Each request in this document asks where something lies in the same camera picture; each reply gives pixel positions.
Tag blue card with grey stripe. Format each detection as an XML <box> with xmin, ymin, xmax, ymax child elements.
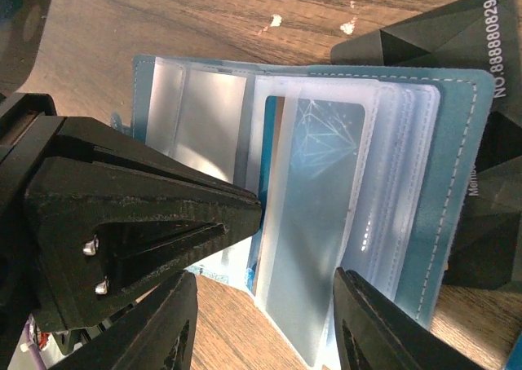
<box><xmin>244</xmin><ymin>94</ymin><xmax>366</xmax><ymax>297</ymax></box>

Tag black card near holder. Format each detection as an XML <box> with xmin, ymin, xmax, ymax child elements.
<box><xmin>330</xmin><ymin>0</ymin><xmax>521</xmax><ymax>293</ymax></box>

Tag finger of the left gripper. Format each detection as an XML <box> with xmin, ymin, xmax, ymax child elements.
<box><xmin>1</xmin><ymin>115</ymin><xmax>260</xmax><ymax>207</ymax></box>
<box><xmin>24</xmin><ymin>193</ymin><xmax>262</xmax><ymax>332</ymax></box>

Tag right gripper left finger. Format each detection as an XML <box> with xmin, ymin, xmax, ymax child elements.
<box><xmin>53</xmin><ymin>271</ymin><xmax>198</xmax><ymax>369</ymax></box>

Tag teal leather card holder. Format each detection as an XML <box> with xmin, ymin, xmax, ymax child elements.
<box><xmin>126</xmin><ymin>55</ymin><xmax>494</xmax><ymax>369</ymax></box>

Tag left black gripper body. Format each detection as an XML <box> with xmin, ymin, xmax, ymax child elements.
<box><xmin>1</xmin><ymin>93</ymin><xmax>57</xmax><ymax>369</ymax></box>

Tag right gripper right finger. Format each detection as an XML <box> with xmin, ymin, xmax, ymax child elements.
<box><xmin>333</xmin><ymin>267</ymin><xmax>477</xmax><ymax>369</ymax></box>

